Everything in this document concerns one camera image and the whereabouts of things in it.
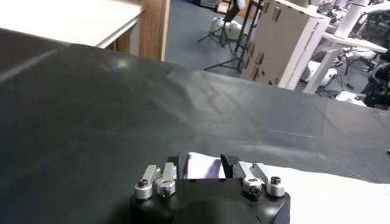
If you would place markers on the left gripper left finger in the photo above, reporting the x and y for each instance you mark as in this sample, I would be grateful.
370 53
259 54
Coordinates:
166 182

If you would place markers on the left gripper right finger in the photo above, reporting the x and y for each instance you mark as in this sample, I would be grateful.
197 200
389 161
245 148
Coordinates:
250 179

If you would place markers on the purple printed T-shirt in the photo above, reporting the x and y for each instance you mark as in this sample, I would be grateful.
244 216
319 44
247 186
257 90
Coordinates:
320 201

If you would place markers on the black tripod stand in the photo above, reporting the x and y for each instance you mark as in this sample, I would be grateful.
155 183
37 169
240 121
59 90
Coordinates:
222 33
240 48

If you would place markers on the tall white cardboard box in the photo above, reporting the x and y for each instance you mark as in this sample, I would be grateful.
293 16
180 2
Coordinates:
283 45

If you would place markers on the white standing desk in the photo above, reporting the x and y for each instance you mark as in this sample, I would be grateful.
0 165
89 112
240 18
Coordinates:
329 54

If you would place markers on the wooden partition screen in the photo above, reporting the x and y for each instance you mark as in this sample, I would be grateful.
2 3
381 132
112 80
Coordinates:
155 30

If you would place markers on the white rectangular table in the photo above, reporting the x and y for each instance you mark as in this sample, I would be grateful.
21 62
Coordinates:
61 18

